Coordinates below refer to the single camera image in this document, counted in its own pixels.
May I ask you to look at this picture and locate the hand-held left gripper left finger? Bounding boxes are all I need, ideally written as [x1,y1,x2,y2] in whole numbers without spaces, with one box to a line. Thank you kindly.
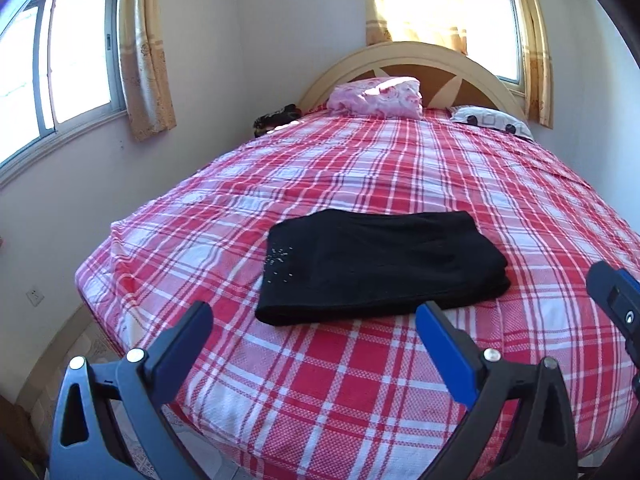
[47,301,215,480]

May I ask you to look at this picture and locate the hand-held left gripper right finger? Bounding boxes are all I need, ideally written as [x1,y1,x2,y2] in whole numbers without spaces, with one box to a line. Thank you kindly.
[416,301,581,480]

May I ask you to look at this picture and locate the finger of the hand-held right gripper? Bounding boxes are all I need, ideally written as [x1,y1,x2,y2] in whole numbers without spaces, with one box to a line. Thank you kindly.
[586,261,640,356]

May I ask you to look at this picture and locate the black pants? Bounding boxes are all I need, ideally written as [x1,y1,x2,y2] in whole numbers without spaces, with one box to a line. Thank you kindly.
[254,210,512,328]

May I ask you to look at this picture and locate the bed with red plaid sheet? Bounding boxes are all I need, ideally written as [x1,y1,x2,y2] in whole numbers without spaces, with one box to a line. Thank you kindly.
[75,106,640,480]

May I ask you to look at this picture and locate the white patterned pillow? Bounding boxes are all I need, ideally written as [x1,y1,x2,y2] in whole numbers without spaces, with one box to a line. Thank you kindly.
[449,105,535,141]

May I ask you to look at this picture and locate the dark bundle beside bed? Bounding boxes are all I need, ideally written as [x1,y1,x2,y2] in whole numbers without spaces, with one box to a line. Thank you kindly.
[252,103,303,136]

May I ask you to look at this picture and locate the narrow yellow curtain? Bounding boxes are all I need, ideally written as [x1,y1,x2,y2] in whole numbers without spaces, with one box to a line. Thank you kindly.
[505,0,555,130]

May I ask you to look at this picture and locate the pink floral pillow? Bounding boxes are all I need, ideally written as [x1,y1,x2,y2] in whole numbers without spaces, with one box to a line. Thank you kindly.
[326,76,423,121]

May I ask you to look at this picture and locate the yellow side window curtain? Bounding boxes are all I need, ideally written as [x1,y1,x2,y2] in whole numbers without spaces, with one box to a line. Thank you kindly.
[117,0,178,142]

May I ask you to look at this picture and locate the window behind headboard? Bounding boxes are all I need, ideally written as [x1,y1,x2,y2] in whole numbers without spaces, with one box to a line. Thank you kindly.
[460,0,526,97]

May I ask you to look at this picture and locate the beige wooden headboard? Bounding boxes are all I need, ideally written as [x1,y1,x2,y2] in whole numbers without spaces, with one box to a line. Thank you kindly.
[298,41,526,121]

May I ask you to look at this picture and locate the large side window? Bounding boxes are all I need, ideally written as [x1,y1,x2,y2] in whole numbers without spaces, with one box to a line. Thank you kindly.
[0,0,126,171]

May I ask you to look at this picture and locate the wide sunlit yellow curtain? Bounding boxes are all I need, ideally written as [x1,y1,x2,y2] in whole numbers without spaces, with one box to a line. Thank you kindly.
[361,0,471,56]

